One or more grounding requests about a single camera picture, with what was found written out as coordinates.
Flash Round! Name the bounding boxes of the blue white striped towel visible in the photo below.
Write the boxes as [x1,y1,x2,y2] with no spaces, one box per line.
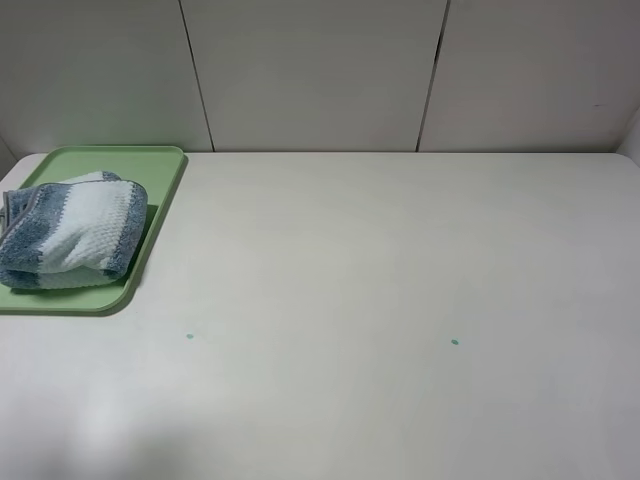
[1,171,148,290]

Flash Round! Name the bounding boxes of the green plastic tray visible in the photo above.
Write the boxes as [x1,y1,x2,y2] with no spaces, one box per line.
[1,146,188,316]

